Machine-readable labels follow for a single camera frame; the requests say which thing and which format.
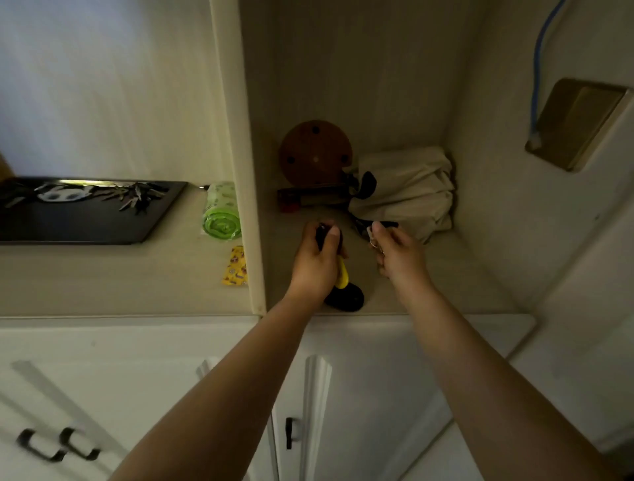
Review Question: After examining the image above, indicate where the white cabinet door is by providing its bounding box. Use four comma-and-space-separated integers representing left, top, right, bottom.
0, 317, 279, 481
271, 314, 538, 481

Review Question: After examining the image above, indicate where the white mask-shaped key charm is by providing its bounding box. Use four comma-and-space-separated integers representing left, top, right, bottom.
36, 184, 96, 204

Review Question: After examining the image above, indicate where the black rectangular tray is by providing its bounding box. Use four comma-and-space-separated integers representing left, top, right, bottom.
0, 176, 189, 246

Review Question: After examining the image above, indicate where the person's left hand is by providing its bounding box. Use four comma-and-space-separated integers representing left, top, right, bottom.
288, 220, 348, 304

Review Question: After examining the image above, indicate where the person's right forearm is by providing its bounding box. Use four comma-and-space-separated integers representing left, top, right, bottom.
396, 277, 621, 481

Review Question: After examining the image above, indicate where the beige cloth bag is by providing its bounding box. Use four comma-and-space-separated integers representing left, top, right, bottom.
342, 146, 456, 244

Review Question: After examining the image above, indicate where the black curved cabinet handle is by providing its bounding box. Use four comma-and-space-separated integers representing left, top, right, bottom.
59, 426, 102, 463
16, 428, 67, 464

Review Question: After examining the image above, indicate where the dark red rectangular box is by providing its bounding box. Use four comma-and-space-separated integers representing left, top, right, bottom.
277, 184, 353, 214

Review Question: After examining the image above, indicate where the beige shelf divider panel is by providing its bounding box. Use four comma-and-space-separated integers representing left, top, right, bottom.
209, 0, 268, 316

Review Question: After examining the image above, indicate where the green roll of bags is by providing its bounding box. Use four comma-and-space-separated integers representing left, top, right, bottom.
201, 181, 242, 242

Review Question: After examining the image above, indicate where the person's left forearm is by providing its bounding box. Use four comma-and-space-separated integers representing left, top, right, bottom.
108, 291, 319, 481

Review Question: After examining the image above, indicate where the person's right hand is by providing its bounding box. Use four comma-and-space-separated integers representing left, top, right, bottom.
370, 220, 433, 294

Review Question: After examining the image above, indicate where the round brown wooden board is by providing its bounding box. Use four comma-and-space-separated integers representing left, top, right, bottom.
278, 119, 354, 188

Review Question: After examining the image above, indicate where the blue cable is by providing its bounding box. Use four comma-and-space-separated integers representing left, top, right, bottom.
526, 0, 568, 151

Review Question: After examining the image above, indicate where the bunch of metal keys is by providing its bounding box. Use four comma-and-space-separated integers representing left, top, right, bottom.
91, 181, 170, 215

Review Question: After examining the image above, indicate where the yellow patterned packet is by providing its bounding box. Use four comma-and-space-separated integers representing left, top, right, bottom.
222, 245, 249, 287

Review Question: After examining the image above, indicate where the brass wall plate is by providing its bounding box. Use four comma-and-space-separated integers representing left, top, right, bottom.
524, 78, 632, 173

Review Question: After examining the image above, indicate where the black and yellow keychain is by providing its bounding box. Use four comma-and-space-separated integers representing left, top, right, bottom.
315, 222, 366, 313

